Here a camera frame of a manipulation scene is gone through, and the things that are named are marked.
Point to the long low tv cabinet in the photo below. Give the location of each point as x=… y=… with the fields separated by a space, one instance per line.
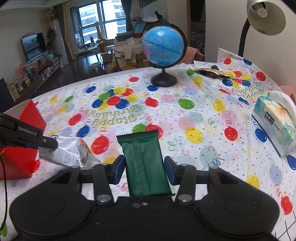
x=39 y=78

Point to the red white cardboard box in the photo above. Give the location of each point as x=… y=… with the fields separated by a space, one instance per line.
x=22 y=162

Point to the tissue box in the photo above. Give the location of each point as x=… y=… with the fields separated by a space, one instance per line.
x=275 y=114

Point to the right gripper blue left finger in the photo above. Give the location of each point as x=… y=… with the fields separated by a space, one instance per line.
x=105 y=175

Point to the brown gold wrapper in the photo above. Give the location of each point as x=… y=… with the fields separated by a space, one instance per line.
x=213 y=73

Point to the flat screen television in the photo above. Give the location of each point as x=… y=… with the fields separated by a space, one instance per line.
x=33 y=46

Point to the round coffee table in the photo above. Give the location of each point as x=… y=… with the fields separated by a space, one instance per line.
x=89 y=50

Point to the blue desk globe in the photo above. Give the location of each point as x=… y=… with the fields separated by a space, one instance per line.
x=164 y=47

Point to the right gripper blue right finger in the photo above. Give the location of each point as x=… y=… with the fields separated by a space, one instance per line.
x=185 y=177

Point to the white desk lamp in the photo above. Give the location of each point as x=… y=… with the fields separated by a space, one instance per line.
x=265 y=17

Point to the white snack bag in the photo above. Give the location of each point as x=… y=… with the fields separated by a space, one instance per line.
x=67 y=152

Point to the colourful balloon tablecloth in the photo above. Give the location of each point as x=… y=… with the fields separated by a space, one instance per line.
x=201 y=121

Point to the wooden chair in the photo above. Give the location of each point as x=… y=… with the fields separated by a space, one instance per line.
x=191 y=55

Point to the dark green snack bar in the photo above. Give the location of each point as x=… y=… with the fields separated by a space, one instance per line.
x=145 y=171

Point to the sofa with cream cover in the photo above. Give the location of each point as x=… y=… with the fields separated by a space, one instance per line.
x=125 y=51

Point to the small round stool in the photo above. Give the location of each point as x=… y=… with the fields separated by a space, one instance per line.
x=96 y=66

